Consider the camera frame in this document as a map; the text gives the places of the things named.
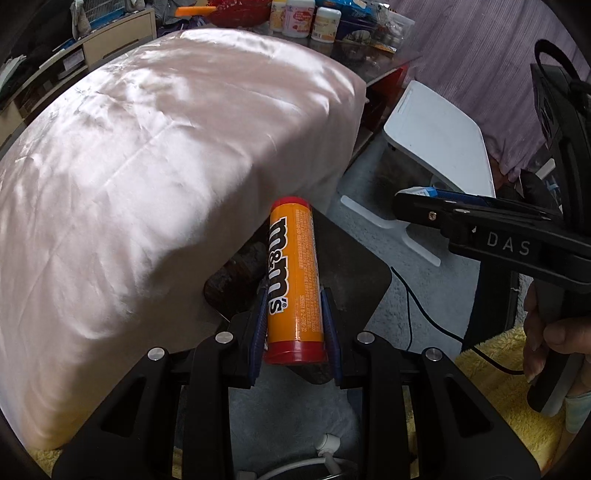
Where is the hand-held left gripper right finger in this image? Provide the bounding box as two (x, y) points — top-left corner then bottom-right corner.
(320, 287), (542, 480)

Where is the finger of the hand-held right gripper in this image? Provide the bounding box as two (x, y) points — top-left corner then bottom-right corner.
(392, 190), (490, 237)
(431, 188), (561, 217)

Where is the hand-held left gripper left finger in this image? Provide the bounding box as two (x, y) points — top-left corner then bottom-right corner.
(52, 287), (270, 480)

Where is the orange candy tube red cap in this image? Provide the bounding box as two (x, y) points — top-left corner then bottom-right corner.
(262, 196), (329, 367)

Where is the person's right hand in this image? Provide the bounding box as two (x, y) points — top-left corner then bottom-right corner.
(523, 281), (591, 384)

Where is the white plastic stool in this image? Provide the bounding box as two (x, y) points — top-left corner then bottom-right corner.
(341, 80), (497, 267)

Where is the purple curtain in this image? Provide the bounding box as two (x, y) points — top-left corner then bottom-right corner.
(388, 0), (571, 183)

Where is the yellow fluffy blanket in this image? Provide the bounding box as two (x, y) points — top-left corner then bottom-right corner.
(455, 325), (573, 467)

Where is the white bottle orange label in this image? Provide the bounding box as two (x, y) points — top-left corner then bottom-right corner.
(310, 7), (342, 43)

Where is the pink satin pillow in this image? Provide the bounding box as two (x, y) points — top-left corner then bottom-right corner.
(0, 28), (368, 450)

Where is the blue snack bag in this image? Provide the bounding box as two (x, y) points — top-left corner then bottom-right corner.
(318, 0), (384, 21)

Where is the white bottle pink label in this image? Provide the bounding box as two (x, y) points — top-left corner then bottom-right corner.
(284, 0), (317, 38)

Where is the white bottle yellow label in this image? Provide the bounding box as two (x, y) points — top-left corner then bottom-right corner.
(270, 0), (291, 32)

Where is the red plastic basket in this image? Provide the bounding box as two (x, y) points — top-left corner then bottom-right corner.
(209, 0), (273, 29)

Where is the beige grey cabinet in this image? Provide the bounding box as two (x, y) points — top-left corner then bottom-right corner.
(0, 8), (158, 144)

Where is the blue white bird cage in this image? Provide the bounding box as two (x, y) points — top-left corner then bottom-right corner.
(83, 0), (132, 24)

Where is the black cable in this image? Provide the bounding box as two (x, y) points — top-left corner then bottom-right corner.
(390, 266), (527, 374)

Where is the white charger cable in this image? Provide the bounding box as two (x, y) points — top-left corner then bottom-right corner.
(235, 433), (358, 480)

